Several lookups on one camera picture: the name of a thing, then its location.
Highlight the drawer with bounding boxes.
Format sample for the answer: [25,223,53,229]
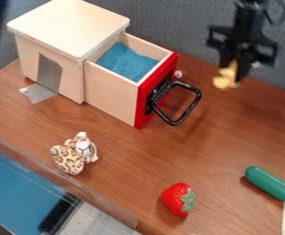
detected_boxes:
[82,31,203,129]

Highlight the cabinet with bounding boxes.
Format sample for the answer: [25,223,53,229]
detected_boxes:
[5,0,133,105]

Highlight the red toy strawberry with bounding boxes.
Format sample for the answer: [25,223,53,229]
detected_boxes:
[160,182,198,218]

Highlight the blue cloth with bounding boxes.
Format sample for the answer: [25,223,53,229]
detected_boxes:
[95,41,162,84]

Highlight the yellow toy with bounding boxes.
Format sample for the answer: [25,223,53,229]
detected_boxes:
[212,59,242,90]

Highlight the grey tape strip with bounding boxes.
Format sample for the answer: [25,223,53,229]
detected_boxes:
[18,52,64,105]

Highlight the green toy cucumber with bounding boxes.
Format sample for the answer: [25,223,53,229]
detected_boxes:
[243,165,285,203]

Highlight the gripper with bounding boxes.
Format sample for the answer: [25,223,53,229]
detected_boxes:
[205,18,280,84]

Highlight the spotted plush animal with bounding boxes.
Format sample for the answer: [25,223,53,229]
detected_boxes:
[49,131,101,176]

